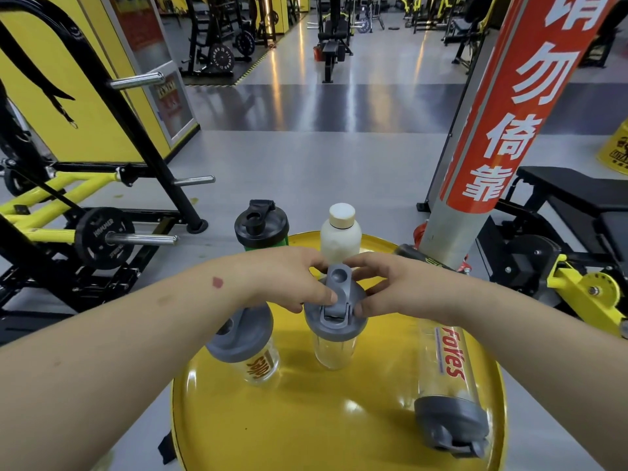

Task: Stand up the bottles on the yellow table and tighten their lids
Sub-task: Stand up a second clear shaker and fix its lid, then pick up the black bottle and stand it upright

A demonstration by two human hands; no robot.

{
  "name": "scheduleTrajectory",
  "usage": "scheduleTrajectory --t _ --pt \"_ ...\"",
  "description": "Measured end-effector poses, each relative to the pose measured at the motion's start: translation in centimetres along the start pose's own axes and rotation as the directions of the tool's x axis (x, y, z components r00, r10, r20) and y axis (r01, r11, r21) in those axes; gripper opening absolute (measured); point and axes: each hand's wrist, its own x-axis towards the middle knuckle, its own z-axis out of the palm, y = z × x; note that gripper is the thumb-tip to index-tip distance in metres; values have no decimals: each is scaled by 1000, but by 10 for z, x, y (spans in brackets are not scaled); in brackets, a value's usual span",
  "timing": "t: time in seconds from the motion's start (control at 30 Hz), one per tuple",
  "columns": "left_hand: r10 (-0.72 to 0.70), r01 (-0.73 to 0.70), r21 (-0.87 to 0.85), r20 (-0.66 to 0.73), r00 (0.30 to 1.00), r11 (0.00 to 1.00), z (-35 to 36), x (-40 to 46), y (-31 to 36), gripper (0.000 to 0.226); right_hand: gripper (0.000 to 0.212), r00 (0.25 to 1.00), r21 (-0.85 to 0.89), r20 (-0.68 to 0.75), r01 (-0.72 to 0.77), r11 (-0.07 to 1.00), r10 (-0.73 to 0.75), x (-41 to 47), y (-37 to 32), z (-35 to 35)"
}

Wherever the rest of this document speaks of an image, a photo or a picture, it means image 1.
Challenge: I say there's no person's right hand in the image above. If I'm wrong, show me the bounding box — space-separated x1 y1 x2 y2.
343 252 472 325

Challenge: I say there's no person's left hand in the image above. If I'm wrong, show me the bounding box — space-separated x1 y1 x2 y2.
230 247 340 315

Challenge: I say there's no green shaker bottle black lid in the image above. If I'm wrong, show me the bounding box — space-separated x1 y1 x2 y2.
234 199 290 253

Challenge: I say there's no white bottle cream cap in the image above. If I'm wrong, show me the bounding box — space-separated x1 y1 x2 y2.
319 202 363 266

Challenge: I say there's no person's right forearm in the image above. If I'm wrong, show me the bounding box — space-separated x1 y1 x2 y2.
451 279 628 471

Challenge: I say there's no person's left forearm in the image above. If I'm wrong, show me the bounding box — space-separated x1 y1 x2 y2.
0 257 246 471

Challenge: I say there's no red pole base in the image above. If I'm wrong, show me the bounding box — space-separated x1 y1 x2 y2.
413 221 472 275

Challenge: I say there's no grey mirror panel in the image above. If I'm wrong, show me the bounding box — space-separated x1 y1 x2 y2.
417 31 491 214

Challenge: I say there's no yellow round table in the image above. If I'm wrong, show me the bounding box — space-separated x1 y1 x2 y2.
170 231 508 471

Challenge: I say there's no black weight plate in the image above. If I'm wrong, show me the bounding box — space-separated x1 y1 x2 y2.
73 206 136 270

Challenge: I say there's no black padded bench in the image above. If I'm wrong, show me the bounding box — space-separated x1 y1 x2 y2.
510 166 628 270

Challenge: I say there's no red and silver pole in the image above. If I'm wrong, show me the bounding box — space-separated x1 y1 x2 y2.
419 0 621 270

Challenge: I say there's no framed red poster panel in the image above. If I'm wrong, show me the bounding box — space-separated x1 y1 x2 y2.
100 0 200 148

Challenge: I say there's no black and yellow weight machine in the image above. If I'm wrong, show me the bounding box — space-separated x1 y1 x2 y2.
0 0 217 334

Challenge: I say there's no black plate-loaded machine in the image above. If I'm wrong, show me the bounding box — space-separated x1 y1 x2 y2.
179 0 281 77

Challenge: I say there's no black bench machine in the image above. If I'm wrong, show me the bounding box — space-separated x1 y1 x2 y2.
313 0 354 84

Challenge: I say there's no yellow drum with black print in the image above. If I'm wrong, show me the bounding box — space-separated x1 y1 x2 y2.
596 120 628 176

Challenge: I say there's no black floor platform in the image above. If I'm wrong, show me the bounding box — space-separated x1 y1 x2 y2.
0 313 65 347

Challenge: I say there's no black hanging strap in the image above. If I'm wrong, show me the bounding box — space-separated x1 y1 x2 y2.
0 24 79 129

